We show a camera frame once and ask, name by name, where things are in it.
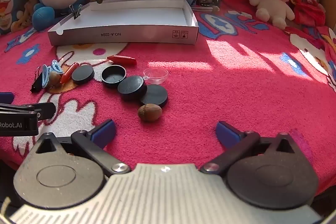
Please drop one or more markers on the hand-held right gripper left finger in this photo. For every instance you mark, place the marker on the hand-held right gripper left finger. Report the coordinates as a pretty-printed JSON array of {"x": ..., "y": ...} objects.
[{"x": 105, "y": 132}]

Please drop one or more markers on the white cardboard box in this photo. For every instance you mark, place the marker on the white cardboard box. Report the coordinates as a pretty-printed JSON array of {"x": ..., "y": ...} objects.
[{"x": 131, "y": 14}]

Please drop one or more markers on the red cloth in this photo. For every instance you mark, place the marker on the red cloth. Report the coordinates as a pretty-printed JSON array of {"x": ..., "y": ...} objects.
[{"x": 308, "y": 10}]

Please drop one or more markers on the red stick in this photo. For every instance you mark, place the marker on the red stick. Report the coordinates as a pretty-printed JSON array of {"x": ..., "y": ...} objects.
[{"x": 122, "y": 60}]

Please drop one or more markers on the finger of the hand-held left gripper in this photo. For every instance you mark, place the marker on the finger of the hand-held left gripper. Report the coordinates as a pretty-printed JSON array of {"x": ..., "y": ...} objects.
[
  {"x": 6, "y": 98},
  {"x": 47, "y": 110}
]

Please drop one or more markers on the black round container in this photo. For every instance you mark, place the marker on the black round container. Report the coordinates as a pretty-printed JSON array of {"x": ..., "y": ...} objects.
[{"x": 132, "y": 87}]

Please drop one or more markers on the clear plastic lid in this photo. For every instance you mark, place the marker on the clear plastic lid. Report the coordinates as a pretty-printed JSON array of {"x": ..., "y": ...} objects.
[{"x": 155, "y": 74}]

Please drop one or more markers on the black round cap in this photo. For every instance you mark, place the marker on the black round cap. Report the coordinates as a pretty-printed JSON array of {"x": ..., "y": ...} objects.
[{"x": 113, "y": 76}]

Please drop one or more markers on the black round lid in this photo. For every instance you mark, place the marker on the black round lid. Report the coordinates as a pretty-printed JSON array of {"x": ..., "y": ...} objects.
[
  {"x": 82, "y": 74},
  {"x": 153, "y": 98}
]

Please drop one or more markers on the brown nut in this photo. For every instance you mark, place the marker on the brown nut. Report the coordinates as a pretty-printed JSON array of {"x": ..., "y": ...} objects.
[
  {"x": 150, "y": 112},
  {"x": 54, "y": 79}
]

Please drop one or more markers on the orange-red stick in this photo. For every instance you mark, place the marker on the orange-red stick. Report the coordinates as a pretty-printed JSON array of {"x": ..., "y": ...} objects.
[{"x": 68, "y": 74}]

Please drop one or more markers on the black binder clip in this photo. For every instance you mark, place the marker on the black binder clip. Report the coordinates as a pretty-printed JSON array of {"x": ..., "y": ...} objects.
[
  {"x": 36, "y": 82},
  {"x": 77, "y": 14}
]

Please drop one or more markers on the blue cat plush toy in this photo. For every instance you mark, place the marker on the blue cat plush toy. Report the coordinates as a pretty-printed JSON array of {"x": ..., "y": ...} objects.
[{"x": 8, "y": 3}]

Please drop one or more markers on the brown cardboard carton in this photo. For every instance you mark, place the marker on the brown cardboard carton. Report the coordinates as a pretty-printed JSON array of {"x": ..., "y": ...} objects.
[{"x": 329, "y": 3}]

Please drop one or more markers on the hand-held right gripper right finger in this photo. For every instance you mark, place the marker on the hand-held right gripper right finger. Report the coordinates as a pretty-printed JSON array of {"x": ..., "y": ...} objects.
[{"x": 227, "y": 133}]

